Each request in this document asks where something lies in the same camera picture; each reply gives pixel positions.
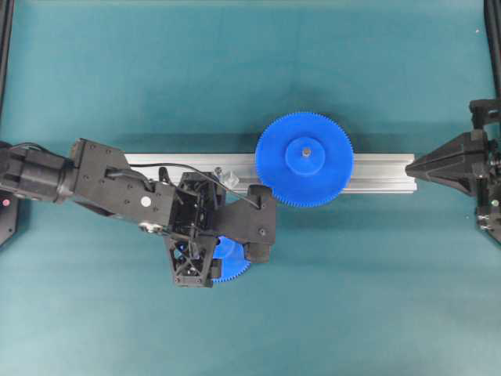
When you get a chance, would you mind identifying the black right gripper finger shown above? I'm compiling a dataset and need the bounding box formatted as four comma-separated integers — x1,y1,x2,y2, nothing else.
405,132,476,194

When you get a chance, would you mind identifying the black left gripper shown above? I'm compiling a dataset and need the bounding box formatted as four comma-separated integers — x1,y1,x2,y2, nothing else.
164,172,225,288

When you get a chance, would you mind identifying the small blue plastic gear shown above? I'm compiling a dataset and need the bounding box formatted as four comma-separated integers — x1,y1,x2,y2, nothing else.
212,237,251,283

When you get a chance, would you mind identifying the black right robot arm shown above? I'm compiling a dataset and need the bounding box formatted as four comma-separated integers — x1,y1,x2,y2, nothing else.
405,99,500,243

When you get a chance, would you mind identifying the large blue plastic gear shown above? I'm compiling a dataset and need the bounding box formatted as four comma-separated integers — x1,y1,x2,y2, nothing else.
254,111,355,208

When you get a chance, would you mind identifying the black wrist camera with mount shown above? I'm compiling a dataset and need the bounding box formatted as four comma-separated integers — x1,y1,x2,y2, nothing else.
211,185,276,263

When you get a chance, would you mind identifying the black camera cable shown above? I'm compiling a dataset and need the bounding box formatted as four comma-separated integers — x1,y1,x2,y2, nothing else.
105,162,261,208

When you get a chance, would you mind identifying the silver aluminium extrusion rail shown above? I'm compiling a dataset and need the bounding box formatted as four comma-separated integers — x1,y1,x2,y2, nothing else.
125,154,417,193

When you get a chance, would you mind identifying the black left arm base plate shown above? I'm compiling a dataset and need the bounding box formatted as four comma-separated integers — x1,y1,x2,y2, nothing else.
0,190,19,246

